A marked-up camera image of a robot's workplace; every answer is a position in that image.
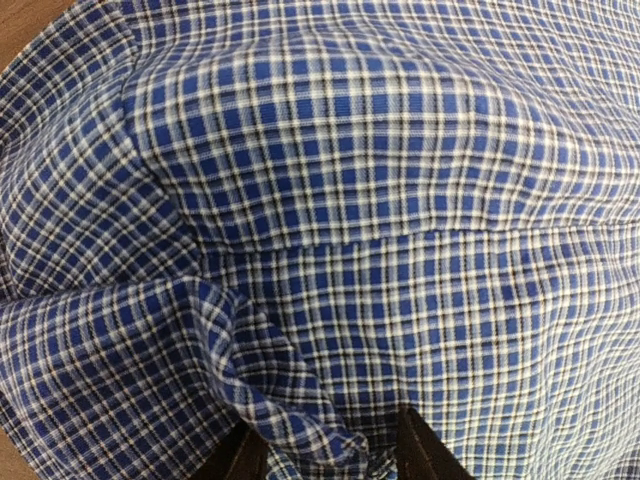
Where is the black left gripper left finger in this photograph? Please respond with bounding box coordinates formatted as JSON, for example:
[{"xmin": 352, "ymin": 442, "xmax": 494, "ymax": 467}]
[{"xmin": 190, "ymin": 422, "xmax": 269, "ymax": 480}]

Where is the blue checked shirt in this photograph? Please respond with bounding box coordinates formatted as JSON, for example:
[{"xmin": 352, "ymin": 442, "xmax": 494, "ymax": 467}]
[{"xmin": 1, "ymin": 1, "xmax": 639, "ymax": 479}]

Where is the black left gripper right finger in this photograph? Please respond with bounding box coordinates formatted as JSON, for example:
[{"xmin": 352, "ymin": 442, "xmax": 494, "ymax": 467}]
[{"xmin": 395, "ymin": 408, "xmax": 473, "ymax": 480}]

